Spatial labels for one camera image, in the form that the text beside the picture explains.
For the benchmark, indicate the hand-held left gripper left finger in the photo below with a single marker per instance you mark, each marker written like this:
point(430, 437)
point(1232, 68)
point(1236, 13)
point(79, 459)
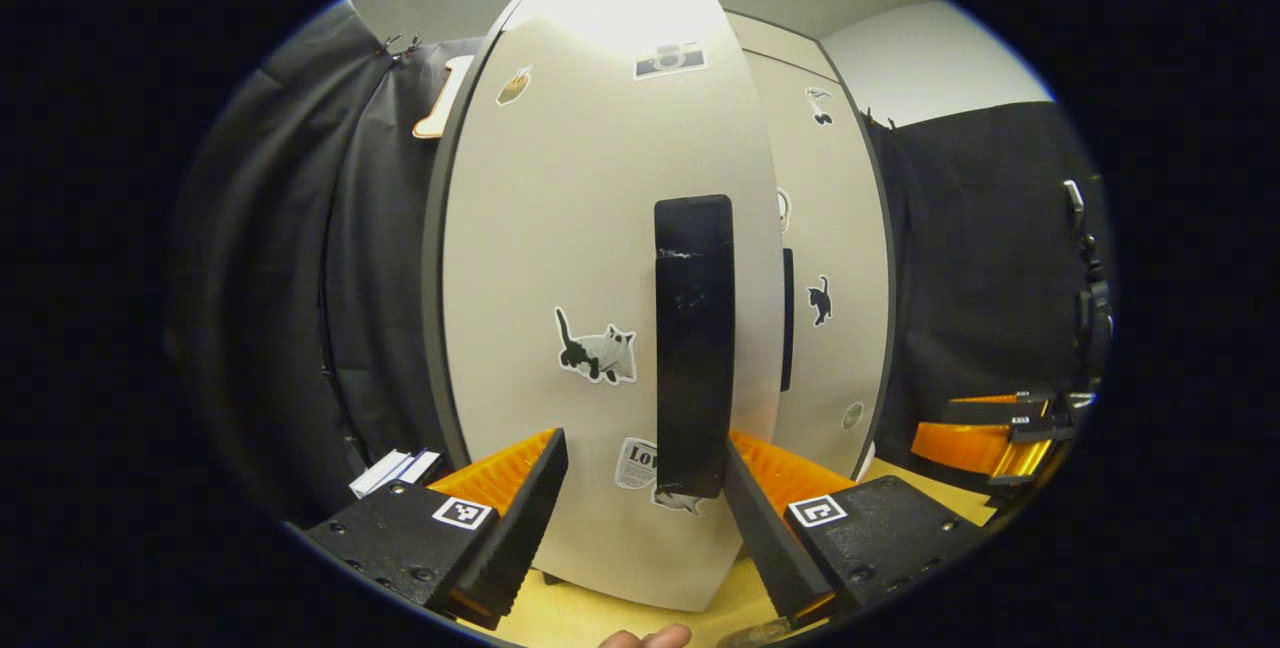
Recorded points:
point(520, 533)

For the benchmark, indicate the black backdrop cloth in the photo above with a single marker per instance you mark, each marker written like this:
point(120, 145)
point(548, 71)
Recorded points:
point(980, 258)
point(300, 278)

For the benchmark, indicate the white cabinet door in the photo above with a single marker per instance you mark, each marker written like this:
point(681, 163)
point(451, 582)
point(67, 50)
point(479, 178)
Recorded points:
point(540, 228)
point(840, 228)

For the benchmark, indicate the black equipment stand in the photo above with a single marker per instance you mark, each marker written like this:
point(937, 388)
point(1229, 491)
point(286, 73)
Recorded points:
point(1095, 318)

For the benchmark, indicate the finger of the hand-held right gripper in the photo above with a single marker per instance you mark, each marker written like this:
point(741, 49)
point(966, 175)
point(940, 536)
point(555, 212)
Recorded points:
point(990, 412)
point(970, 448)

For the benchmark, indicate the round brown coaster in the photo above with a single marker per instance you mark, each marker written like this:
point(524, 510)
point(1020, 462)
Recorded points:
point(750, 635)

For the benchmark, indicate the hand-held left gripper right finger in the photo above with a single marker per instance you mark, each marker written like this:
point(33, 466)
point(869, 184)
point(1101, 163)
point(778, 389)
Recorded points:
point(765, 538)

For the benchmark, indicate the white paper box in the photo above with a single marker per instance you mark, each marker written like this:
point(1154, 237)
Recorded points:
point(385, 473)

